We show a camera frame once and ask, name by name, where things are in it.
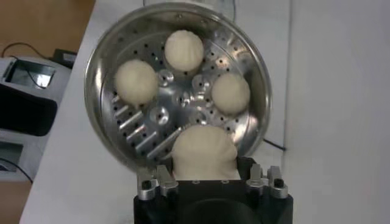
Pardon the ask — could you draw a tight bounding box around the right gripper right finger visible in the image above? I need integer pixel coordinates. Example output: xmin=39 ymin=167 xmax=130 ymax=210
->
xmin=246 ymin=163 xmax=289 ymax=200

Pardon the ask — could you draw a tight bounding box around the black floor power adapter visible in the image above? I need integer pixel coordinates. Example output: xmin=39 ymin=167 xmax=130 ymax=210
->
xmin=51 ymin=48 xmax=79 ymax=69

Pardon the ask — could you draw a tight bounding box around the grey robot torso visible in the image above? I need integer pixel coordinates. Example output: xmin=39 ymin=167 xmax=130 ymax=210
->
xmin=0 ymin=56 xmax=73 ymax=183

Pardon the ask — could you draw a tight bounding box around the round glass pot lid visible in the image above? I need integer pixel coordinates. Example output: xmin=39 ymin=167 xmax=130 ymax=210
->
xmin=142 ymin=0 xmax=237 ymax=22

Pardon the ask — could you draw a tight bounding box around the white steamed baozi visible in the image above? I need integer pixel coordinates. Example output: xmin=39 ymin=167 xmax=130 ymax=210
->
xmin=211 ymin=72 xmax=251 ymax=116
xmin=164 ymin=29 xmax=205 ymax=73
xmin=115 ymin=59 xmax=159 ymax=106
xmin=170 ymin=124 xmax=240 ymax=181

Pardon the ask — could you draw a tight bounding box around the stainless steel steamer basket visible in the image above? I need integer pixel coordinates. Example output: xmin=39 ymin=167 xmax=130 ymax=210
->
xmin=83 ymin=2 xmax=273 ymax=171

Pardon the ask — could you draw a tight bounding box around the black pot power cord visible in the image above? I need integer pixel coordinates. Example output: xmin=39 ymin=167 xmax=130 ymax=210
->
xmin=262 ymin=138 xmax=287 ymax=152

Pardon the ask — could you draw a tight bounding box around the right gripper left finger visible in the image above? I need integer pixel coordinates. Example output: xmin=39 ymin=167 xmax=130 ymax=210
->
xmin=136 ymin=165 xmax=180 ymax=201

